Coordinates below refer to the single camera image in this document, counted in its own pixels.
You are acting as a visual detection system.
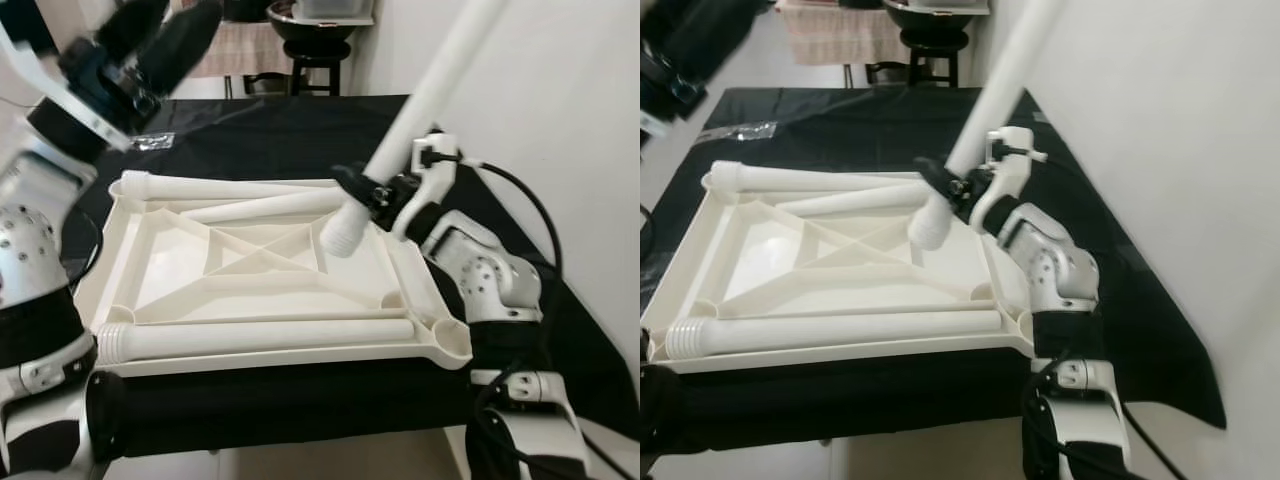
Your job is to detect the white plastic children table top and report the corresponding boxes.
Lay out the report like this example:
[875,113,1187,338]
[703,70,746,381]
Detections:
[75,170,473,379]
[642,160,1036,373]

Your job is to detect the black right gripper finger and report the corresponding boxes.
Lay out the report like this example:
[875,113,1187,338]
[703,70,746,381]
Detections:
[912,157,959,197]
[332,163,379,203]

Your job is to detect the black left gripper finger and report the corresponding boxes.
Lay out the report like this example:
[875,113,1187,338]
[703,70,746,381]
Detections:
[133,0,223,98]
[640,0,691,49]
[95,0,171,63]
[670,0,758,73]

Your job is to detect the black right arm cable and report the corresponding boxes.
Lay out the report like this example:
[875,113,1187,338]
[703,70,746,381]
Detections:
[1020,355,1191,480]
[425,150,566,480]

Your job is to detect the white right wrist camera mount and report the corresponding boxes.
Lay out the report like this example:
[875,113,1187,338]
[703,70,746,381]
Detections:
[965,127,1049,236]
[390,130,461,241]

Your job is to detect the black tablecloth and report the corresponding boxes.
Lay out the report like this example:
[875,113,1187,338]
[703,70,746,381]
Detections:
[640,87,1229,451]
[60,95,641,461]

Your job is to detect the beige hanging cloth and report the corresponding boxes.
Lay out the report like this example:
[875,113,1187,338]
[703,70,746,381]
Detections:
[775,0,911,66]
[185,20,296,79]

